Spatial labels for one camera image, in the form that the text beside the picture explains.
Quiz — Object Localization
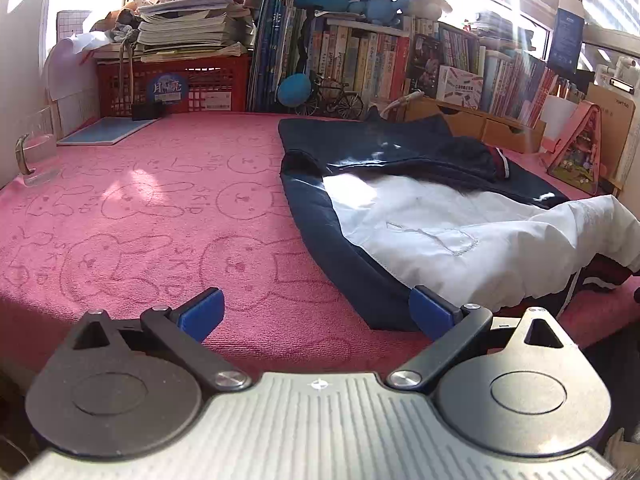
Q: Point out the grey knitted cloth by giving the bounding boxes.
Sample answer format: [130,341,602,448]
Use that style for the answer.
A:
[112,10,143,91]

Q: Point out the white charging cable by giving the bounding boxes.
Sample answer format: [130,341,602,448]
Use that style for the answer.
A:
[380,89,426,121]

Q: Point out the brown cardboard box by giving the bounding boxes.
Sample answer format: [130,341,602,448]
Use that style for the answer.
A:
[582,77,640,196]

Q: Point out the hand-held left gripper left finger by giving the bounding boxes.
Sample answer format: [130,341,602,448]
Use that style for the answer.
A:
[72,287,253,393]

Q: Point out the navy white jacket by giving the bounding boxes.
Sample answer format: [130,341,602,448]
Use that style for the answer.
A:
[277,114,640,332]

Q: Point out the white grid paper pad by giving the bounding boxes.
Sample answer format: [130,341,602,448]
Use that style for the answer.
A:
[56,9,96,43]

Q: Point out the model bicycle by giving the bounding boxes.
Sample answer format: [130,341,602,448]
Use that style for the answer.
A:
[294,74,366,121]

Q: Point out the black strap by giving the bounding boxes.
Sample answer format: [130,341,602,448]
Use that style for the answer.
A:
[292,7,321,78]

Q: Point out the blue notebook on table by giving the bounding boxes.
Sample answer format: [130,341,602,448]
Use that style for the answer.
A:
[57,116,161,147]

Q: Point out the red plastic crate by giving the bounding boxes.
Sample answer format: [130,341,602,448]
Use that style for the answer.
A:
[96,55,253,118]

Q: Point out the stack of pale folded papers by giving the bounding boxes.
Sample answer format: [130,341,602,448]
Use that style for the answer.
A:
[457,7,521,43]

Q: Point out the clear glass cup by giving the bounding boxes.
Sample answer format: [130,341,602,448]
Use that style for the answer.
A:
[15,105,63,187]

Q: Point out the row of thin textbooks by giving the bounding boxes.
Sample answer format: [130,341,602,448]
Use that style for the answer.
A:
[410,17,561,131]

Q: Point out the white illustrated cardboard box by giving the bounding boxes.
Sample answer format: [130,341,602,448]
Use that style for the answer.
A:
[436,65,485,110]

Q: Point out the smartphone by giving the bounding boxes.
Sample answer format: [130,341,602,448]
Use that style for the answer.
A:
[405,34,443,100]

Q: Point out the row of tall blue books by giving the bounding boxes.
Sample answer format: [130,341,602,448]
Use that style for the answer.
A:
[247,0,308,113]

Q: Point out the round blue sign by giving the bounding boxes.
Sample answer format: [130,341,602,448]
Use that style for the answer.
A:
[149,72,190,106]

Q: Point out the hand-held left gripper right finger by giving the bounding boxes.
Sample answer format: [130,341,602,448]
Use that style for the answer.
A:
[387,285,578,393]

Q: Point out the white pipe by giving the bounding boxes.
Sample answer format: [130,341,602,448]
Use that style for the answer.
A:
[595,55,640,86]

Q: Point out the wooden drawer organizer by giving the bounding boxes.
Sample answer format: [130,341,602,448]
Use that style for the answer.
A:
[402,95,548,155]

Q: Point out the small black box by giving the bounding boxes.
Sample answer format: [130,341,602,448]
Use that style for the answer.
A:
[131,102,163,122]

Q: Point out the row of colourful books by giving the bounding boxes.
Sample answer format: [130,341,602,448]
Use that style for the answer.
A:
[300,15,416,106]

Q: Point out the white paper sheets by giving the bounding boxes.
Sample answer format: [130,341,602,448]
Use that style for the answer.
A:
[42,30,121,103]

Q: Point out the pink toy house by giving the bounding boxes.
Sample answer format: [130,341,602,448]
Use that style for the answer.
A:
[540,100,603,196]

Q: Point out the stack of workbooks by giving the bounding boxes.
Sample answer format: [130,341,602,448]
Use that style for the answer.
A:
[135,0,256,58]

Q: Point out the dark blue standing box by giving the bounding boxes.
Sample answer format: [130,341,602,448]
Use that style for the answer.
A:
[546,0,587,71]

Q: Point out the white cylindrical container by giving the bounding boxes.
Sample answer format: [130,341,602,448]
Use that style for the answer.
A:
[541,94,583,141]

